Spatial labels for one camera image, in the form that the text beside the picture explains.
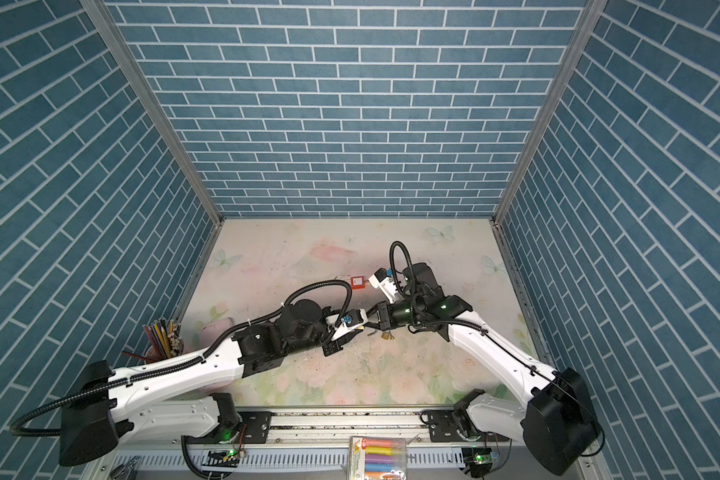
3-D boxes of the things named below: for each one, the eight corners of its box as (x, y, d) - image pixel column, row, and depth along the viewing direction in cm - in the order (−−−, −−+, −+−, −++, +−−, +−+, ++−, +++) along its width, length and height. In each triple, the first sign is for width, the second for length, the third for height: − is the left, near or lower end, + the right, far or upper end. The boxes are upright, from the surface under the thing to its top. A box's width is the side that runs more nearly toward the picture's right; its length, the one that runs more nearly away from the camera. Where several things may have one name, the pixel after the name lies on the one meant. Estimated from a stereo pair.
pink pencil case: (204, 349, 89) (200, 345, 86) (202, 334, 92) (197, 330, 89) (236, 335, 92) (233, 331, 89) (233, 321, 95) (229, 317, 92)
